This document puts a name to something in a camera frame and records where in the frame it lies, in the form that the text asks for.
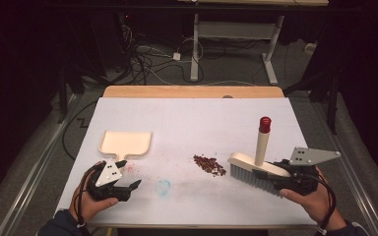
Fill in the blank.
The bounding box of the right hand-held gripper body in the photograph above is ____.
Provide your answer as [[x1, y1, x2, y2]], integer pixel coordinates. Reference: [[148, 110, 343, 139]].
[[274, 147, 342, 197]]

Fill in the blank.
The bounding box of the person's right hand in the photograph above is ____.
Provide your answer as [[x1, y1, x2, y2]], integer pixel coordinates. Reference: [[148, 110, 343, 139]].
[[279, 169, 338, 228]]

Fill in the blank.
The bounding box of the person's left hand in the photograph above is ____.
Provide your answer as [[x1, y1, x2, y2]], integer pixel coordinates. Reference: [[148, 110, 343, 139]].
[[68, 182, 120, 224]]

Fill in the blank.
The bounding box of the cream dustpan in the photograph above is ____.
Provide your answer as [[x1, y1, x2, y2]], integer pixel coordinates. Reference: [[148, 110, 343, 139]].
[[97, 130, 154, 161]]

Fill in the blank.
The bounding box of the cream brush with red-tipped handle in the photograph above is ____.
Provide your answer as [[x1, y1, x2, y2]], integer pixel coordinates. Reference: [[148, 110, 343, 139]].
[[226, 116, 291, 197]]

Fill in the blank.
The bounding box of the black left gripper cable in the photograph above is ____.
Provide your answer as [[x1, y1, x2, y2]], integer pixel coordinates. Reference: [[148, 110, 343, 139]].
[[73, 161, 106, 228]]

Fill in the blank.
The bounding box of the metal floor rail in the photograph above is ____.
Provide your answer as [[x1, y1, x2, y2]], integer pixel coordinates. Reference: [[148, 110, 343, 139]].
[[0, 92, 83, 236], [318, 101, 378, 236]]

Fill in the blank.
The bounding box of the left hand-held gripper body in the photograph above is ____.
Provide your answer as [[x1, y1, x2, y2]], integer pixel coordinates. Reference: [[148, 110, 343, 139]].
[[87, 159, 133, 202]]

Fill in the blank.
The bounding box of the black floor cable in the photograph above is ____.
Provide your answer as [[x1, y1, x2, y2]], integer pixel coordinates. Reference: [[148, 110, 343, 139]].
[[61, 99, 98, 161]]

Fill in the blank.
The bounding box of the white table cover sheet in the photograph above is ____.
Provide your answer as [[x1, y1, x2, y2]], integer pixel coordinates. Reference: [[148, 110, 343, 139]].
[[54, 96, 318, 228]]

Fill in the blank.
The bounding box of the tangle of floor cables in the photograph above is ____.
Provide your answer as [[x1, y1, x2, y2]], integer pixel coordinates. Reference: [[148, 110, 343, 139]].
[[117, 19, 206, 87]]

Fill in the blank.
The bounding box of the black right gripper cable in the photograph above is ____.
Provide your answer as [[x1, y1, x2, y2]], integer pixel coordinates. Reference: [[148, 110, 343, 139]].
[[303, 171, 339, 232]]

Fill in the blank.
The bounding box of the pile of brown beans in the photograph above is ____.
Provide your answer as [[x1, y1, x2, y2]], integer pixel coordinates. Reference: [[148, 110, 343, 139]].
[[192, 153, 227, 177]]

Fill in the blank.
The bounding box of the black stand leg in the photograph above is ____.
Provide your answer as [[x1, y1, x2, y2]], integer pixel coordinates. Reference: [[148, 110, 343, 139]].
[[57, 65, 77, 125]]

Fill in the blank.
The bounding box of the white desk frame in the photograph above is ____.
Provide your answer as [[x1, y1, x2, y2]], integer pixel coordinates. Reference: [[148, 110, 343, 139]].
[[176, 0, 330, 87]]

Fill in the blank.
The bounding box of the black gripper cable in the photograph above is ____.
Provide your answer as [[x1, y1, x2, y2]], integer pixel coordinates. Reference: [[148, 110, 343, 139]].
[[303, 171, 339, 232], [73, 161, 106, 228]]

